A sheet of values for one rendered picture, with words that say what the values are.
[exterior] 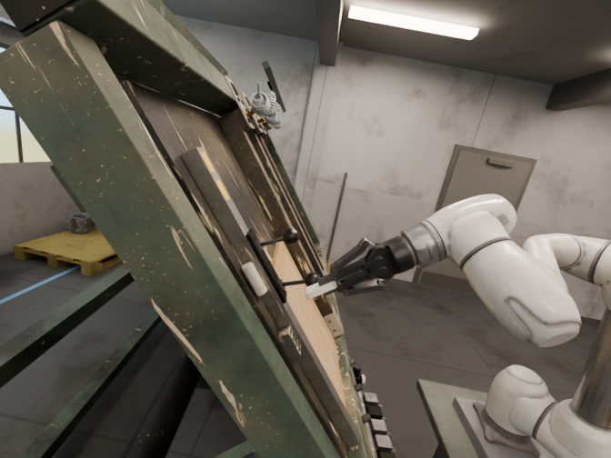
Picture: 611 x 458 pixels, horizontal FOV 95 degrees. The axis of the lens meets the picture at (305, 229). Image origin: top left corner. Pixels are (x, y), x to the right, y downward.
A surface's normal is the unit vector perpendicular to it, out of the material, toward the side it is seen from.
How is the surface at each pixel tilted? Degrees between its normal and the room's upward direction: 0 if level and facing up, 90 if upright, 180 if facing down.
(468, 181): 90
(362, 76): 90
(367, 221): 90
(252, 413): 90
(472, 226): 52
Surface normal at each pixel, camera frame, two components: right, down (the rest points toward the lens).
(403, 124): -0.07, 0.26
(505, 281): -0.66, -0.33
